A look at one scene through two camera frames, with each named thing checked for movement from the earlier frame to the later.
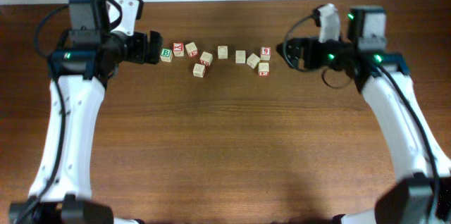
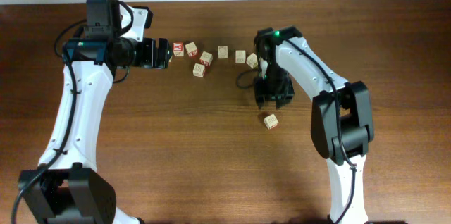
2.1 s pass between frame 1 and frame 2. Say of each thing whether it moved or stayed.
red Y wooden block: stayed
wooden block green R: moved
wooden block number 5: stayed
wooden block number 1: stayed
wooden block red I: stayed
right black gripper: moved
